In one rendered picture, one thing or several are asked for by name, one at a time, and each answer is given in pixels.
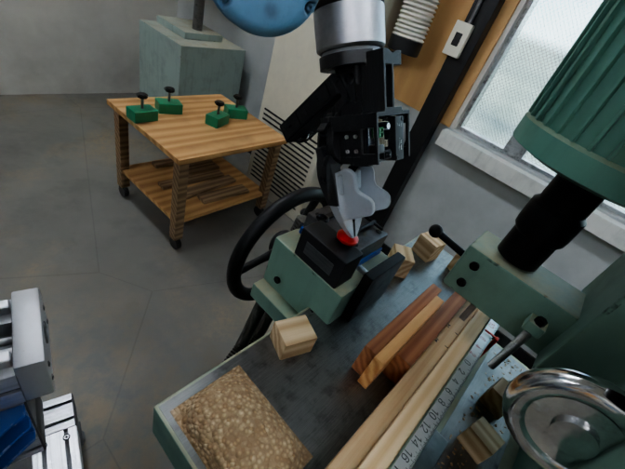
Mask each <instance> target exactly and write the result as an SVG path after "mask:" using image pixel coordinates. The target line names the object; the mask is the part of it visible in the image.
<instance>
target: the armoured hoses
mask: <svg viewBox="0 0 625 469"><path fill-rule="evenodd" d="M306 217H307V216H305V215H301V214H299V215H298V216H297V218H296V219H295V221H294V223H293V225H292V227H291V229H290V231H293V230H295V229H300V227H301V226H303V225H304V222H305V220H306ZM290 231H289V232H290ZM272 321H273V319H272V318H271V317H270V316H269V315H268V314H267V313H266V312H265V311H264V310H263V309H262V307H261V306H260V305H259V304H258V303H257V302H255V305H254V307H253V309H252V311H251V313H250V315H249V317H248V319H247V321H246V323H245V326H244V328H243V330H242V332H241V334H240V336H239V338H238V340H237V342H236V343H235V345H234V347H233V349H232V350H231V352H230V353H228V355H226V358H224V361H225V360H227V359H228V358H230V357H231V356H233V355H235V354H236V353H238V352H239V351H241V350H243V349H244V348H246V347H247V346H248V345H249V344H251V343H252V342H255V341H256V340H258V339H259V338H261V337H262V336H264V335H265V333H266V331H267V330H268V328H269V326H270V324H271V323H272Z"/></svg>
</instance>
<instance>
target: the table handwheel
mask: <svg viewBox="0 0 625 469"><path fill-rule="evenodd" d="M306 202H310V203H309V205H308V206H307V207H306V208H305V210H304V212H303V213H302V215H305V216H307V215H308V213H309V212H311V211H313V210H314V209H315V208H316V207H317V205H318V204H319V203H321V204H322V206H323V207H325V206H328V204H327V202H326V199H325V197H324V194H323V192H322V189H321V188H320V187H305V188H300V189H298V190H295V191H293V192H291V193H289V194H286V195H284V196H282V197H281V198H279V199H278V200H276V201H275V202H273V203H272V204H271V205H269V206H268V207H267V208H266V209H264V210H263V211H262V212H261V213H260V214H259V215H258V217H257V218H256V219H255V220H253V221H252V223H251V224H250V225H249V226H248V227H247V229H246V230H245V232H244V233H243V234H242V236H241V237H240V239H239V240H238V242H237V244H236V246H235V247H234V249H233V253H232V255H231V257H230V259H229V262H228V266H227V272H226V282H227V286H228V289H229V291H230V292H231V293H232V295H233V296H234V297H235V298H237V299H239V300H242V301H254V299H253V298H252V297H251V295H250V293H251V289H252V288H247V287H245V286H244V285H243V284H242V280H241V276H242V274H243V273H245V272H247V271H249V270H251V269H252V268H254V267H256V266H258V265H260V264H262V263H264V262H266V261H268V260H269V258H270V256H271V253H272V249H273V244H274V241H275V238H276V237H277V236H279V235H283V234H285V233H288V232H289V231H288V230H283V231H280V232H278V233H277V234H275V235H274V236H273V238H272V239H271V241H270V244H269V251H267V252H265V253H263V254H261V255H259V256H258V257H257V258H255V259H253V260H251V261H248V262H246V258H247V256H248V255H249V253H250V251H251V249H252V248H253V247H254V246H255V244H256V243H257V241H258V240H259V239H260V237H261V236H262V235H263V234H264V233H265V231H266V230H267V229H268V228H269V227H270V226H271V225H272V224H273V223H274V222H275V221H277V220H278V219H279V218H280V217H281V216H283V215H284V214H285V213H287V212H288V211H289V210H290V209H292V208H295V207H296V206H298V205H301V204H303V203H306ZM245 262H246V263H245Z"/></svg>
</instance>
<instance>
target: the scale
mask: <svg viewBox="0 0 625 469"><path fill-rule="evenodd" d="M498 327H499V324H497V323H496V322H495V321H493V320H492V319H491V320H490V322H489V323H488V325H487V326H486V329H487V330H488V331H490V332H491V333H492V334H493V335H494V333H495V332H496V330H497V329H498ZM491 338H492V336H491V335H490V334H489V333H487V332H486V331H485V330H484V331H483V333H482V334H481V335H480V337H479V338H478V340H477V341H476V343H475V344H474V346H473V347H472V349H471V350H470V352H469V353H468V354H467V356H466V357H465V359H464V360H463V362H462V363H461V365H460V366H459V368H458V370H457V371H456V373H455V374H454V376H453V377H452V379H451V380H450V382H449V383H448V385H447V386H446V388H445V390H444V391H443V392H442V393H441V395H440V396H439V398H438V399H437V401H436V402H435V404H434V405H433V407H432V409H431V410H430V411H429V413H428V414H427V416H426V417H425V419H424V420H423V422H422V423H421V425H420V426H419V428H418V430H417V431H416V433H415V434H414V435H413V436H412V438H411V439H410V441H409V442H408V444H407V445H406V447H405V449H404V450H403V452H402V453H401V455H400V456H399V458H398V459H397V461H396V462H395V464H394V465H393V467H392V469H411V467H412V466H413V464H414V462H415V461H416V459H417V458H418V456H419V455H420V453H421V452H422V450H423V448H424V447H425V445H426V443H427V442H428V440H429V439H430V437H431V435H432V433H433V432H434V430H435V428H436V427H437V425H438V423H439V422H440V421H441V420H442V418H443V416H444V415H445V413H446V411H447V409H448V408H449V406H450V404H451V403H452V401H453V400H454V398H455V396H456V395H457V393H458V392H459V389H460V388H461V386H462V384H463V383H464V382H465V381H466V379H467V377H468V376H469V374H470V372H471V371H472V369H473V367H474V365H475V364H476V362H477V361H478V359H479V357H480V356H481V354H482V352H483V351H484V349H485V348H486V346H487V345H488V343H489V342H490V340H491Z"/></svg>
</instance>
